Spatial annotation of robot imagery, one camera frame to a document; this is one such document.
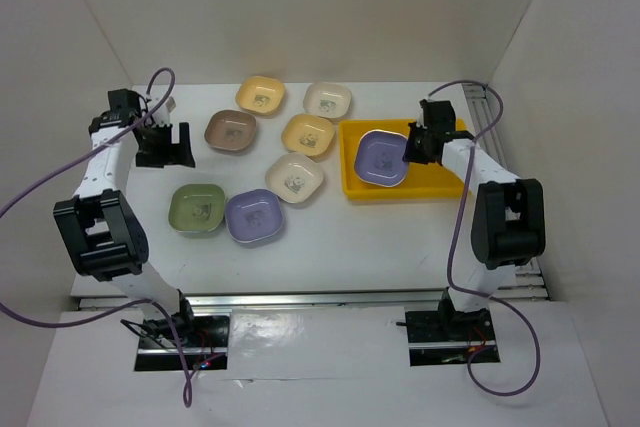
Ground green panda plate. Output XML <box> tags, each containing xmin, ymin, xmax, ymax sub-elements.
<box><xmin>168</xmin><ymin>184</ymin><xmax>226</xmax><ymax>234</ymax></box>

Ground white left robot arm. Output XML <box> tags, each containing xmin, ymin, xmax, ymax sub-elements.
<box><xmin>53</xmin><ymin>118</ymin><xmax>198</xmax><ymax>346</ymax></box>

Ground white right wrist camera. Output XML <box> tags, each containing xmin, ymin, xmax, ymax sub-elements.
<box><xmin>415</xmin><ymin>99</ymin><xmax>435</xmax><ymax>129</ymax></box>

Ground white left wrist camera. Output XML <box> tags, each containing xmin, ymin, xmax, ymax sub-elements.
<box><xmin>144</xmin><ymin>96</ymin><xmax>176</xmax><ymax>128</ymax></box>

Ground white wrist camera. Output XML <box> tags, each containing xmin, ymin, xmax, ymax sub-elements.
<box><xmin>415</xmin><ymin>99</ymin><xmax>435</xmax><ymax>129</ymax></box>
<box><xmin>144</xmin><ymin>96</ymin><xmax>176</xmax><ymax>128</ymax></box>

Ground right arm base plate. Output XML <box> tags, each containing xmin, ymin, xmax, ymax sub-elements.
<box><xmin>396</xmin><ymin>309</ymin><xmax>500</xmax><ymax>367</ymax></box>

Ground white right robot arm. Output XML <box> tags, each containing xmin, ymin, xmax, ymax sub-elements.
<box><xmin>404</xmin><ymin>121</ymin><xmax>546</xmax><ymax>341</ymax></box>

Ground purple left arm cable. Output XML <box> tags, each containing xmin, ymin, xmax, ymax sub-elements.
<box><xmin>0</xmin><ymin>68</ymin><xmax>194</xmax><ymax>408</ymax></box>

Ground cream panda plate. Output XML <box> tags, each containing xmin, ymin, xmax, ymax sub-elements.
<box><xmin>265</xmin><ymin>152</ymin><xmax>325</xmax><ymax>204</ymax></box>
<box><xmin>303</xmin><ymin>82</ymin><xmax>352</xmax><ymax>120</ymax></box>

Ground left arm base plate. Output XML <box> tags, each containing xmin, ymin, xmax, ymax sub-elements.
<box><xmin>121</xmin><ymin>314</ymin><xmax>230</xmax><ymax>372</ymax></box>

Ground purple panda plate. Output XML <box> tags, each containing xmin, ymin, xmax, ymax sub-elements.
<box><xmin>354</xmin><ymin>129</ymin><xmax>409</xmax><ymax>188</ymax></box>
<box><xmin>225</xmin><ymin>189</ymin><xmax>284</xmax><ymax>244</ymax></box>

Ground yellow panda plate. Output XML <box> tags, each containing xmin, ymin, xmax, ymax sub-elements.
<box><xmin>281</xmin><ymin>113</ymin><xmax>335</xmax><ymax>158</ymax></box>
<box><xmin>235</xmin><ymin>76</ymin><xmax>286</xmax><ymax>116</ymax></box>

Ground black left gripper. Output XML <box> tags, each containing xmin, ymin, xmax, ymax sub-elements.
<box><xmin>136</xmin><ymin>121</ymin><xmax>195</xmax><ymax>169</ymax></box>

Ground brown panda plate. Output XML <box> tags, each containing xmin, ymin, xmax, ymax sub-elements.
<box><xmin>204</xmin><ymin>110</ymin><xmax>257</xmax><ymax>152</ymax></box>

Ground aluminium front rail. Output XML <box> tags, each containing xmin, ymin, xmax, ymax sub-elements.
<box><xmin>78</xmin><ymin>285</ymin><xmax>549</xmax><ymax>311</ymax></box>

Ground aluminium side rail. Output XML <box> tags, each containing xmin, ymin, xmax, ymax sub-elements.
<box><xmin>464</xmin><ymin>114</ymin><xmax>546</xmax><ymax>296</ymax></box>

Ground yellow plastic bin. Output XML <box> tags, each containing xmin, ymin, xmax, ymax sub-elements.
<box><xmin>338</xmin><ymin>119</ymin><xmax>463</xmax><ymax>201</ymax></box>

